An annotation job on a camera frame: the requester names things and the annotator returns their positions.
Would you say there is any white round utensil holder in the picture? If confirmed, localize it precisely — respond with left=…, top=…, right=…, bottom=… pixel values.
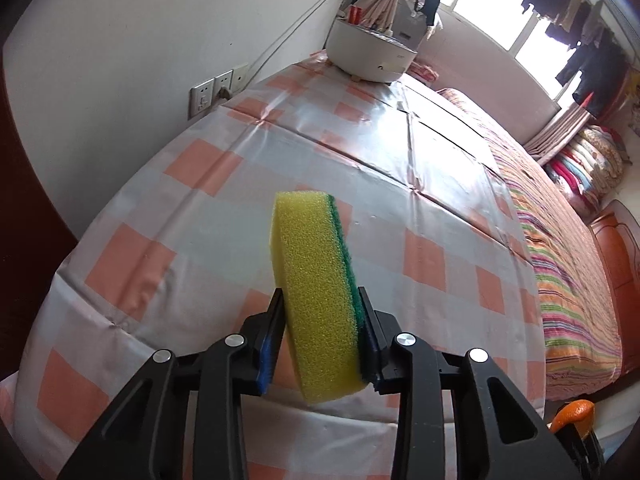
left=326, top=6, right=416, bottom=84

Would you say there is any stack of folded quilts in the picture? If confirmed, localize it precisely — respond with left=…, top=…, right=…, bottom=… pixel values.
left=544, top=125, right=631, bottom=220

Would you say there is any hanging dark clothes row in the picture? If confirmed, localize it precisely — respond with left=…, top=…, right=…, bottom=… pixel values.
left=521, top=0, right=629, bottom=117

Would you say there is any wall power socket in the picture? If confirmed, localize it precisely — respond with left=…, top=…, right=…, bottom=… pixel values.
left=188, top=64, right=248, bottom=119

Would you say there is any grey white cabinet appliance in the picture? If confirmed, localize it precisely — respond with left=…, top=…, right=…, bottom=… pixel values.
left=392, top=0, right=444, bottom=52

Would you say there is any striped bed with sheet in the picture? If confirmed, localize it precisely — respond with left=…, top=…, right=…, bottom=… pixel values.
left=439, top=88, right=623, bottom=401

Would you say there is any yellow green sponge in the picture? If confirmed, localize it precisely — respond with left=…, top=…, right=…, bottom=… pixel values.
left=270, top=191, right=366, bottom=404

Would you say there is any checkered pink tablecloth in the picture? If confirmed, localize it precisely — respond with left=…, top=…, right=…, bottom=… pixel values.
left=1, top=58, right=546, bottom=479

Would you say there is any orange peel piece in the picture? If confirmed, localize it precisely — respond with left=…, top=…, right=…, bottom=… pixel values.
left=548, top=400, right=596, bottom=439

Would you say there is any red wooden headboard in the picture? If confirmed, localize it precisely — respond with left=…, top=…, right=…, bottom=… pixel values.
left=589, top=200, right=640, bottom=375

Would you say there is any right striped curtain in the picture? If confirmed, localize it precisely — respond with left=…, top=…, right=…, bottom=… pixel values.
left=524, top=103, right=593, bottom=166

